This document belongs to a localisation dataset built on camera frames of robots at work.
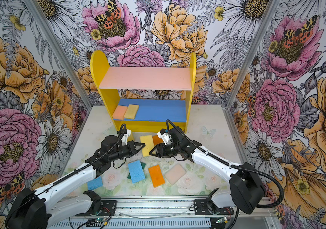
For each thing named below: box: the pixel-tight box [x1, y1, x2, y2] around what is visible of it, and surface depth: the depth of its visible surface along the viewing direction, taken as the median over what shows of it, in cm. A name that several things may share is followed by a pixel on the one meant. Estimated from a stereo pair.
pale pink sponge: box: [164, 164, 187, 186], surface depth 87 cm
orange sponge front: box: [148, 164, 166, 188], surface depth 86 cm
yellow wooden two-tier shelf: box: [90, 50, 197, 134], surface depth 97 cm
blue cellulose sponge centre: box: [127, 159, 146, 184], surface depth 85 cm
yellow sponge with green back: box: [123, 104, 140, 120], surface depth 99 cm
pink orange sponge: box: [112, 104, 128, 121], surface depth 97 cm
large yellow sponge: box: [139, 135, 154, 157], surface depth 80 cm
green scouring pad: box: [126, 161, 146, 180], surface depth 87 cm
